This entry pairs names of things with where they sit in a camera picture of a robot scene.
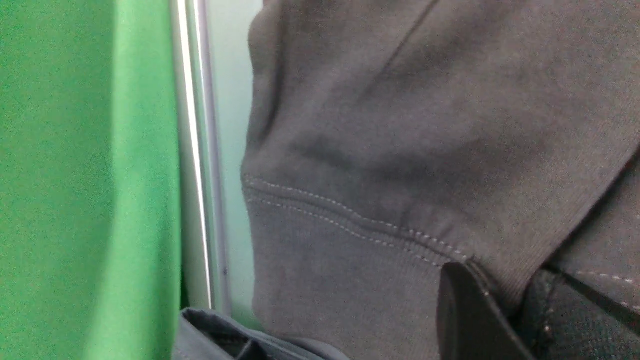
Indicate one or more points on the green backdrop cloth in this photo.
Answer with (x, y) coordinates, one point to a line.
(90, 262)

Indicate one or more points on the gray long-sleeve top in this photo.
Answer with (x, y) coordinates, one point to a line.
(388, 138)

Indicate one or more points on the dark gray crumpled garment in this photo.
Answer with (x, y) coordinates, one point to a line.
(204, 334)

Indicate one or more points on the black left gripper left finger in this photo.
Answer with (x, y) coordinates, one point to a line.
(470, 324)

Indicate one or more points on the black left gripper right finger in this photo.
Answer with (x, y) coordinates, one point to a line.
(563, 319)

